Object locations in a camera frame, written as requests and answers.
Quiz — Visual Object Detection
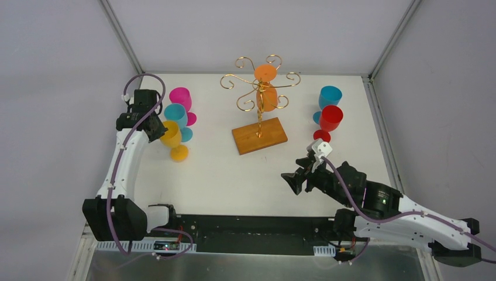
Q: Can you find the gold rack with wooden base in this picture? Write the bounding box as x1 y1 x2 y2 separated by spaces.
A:
219 54 301 155

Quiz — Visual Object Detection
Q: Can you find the red wine glass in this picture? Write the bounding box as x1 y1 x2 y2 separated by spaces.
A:
312 105 344 142

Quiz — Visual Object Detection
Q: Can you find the blue wine glass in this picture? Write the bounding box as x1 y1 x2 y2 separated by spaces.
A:
312 85 343 124

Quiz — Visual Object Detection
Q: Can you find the orange wine glass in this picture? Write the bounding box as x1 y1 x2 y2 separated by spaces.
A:
254 64 278 112

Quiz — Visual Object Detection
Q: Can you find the yellow wine glass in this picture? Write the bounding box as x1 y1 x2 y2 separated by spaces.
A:
160 121 189 162

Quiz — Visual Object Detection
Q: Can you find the teal wine glass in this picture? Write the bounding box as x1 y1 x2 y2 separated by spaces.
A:
164 103 193 142

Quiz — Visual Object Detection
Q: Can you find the pink wine glass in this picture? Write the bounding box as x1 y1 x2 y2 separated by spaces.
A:
169 87 197 126

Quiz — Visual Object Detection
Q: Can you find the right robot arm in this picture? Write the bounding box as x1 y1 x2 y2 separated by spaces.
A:
281 156 483 268

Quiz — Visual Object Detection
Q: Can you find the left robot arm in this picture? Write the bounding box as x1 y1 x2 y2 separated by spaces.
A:
82 90 178 241

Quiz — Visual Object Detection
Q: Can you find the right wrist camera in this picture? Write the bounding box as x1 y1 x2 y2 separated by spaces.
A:
306 138 333 173

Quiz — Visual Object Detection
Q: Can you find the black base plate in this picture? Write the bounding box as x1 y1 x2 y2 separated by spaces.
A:
166 210 356 256

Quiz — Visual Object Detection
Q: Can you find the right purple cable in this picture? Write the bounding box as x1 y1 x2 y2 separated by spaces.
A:
323 156 496 265

